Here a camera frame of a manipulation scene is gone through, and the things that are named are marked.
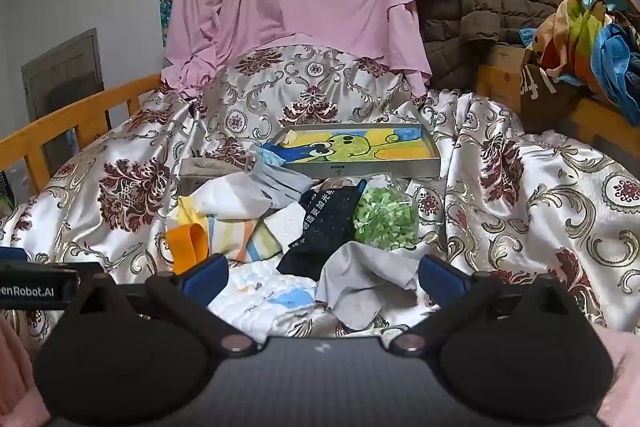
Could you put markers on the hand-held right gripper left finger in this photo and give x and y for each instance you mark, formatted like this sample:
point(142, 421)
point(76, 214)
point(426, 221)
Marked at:
point(205, 279)

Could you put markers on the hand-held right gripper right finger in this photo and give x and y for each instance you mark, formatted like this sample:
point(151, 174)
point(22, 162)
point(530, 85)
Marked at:
point(442, 277)

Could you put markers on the yellow striped cloth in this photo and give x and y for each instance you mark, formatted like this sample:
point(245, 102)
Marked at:
point(245, 242)

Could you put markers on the white quilted bib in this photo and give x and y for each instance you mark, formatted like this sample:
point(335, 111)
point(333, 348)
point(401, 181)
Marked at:
point(260, 292)

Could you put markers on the grey cloth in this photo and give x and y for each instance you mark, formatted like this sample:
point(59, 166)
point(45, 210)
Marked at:
point(370, 277)

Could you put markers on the blue face mask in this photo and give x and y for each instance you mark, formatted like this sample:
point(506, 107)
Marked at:
point(285, 187)

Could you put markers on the metal tray with cartoon painting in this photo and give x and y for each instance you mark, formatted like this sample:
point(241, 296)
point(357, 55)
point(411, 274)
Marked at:
point(350, 147)

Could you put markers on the pink fleece clothing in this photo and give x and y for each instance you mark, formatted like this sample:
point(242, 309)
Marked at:
point(15, 357)

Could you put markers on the white nonwoven cloth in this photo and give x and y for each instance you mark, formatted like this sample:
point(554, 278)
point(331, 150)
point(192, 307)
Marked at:
point(230, 197)

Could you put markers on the floral satin blanket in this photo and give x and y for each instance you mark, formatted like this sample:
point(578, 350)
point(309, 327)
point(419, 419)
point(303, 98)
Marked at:
point(525, 207)

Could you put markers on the brown bag with white print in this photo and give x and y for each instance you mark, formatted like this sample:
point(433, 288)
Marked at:
point(550, 92)

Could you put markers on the grey metal door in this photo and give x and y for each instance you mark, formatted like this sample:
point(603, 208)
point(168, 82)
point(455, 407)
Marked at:
point(60, 72)

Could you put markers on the wooden furniture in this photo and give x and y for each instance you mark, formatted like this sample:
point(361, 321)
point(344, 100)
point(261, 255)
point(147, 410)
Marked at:
point(507, 54)

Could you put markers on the blue cloth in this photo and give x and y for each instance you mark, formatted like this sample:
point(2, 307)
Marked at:
point(612, 67)

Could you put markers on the wooden bed rail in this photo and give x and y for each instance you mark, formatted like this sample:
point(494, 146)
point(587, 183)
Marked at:
point(75, 107)

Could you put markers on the wooden furniture frame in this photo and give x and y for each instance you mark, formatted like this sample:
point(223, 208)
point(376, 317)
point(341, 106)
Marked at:
point(600, 127)

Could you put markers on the green blue wall poster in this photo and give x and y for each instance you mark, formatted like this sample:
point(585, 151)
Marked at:
point(166, 2)

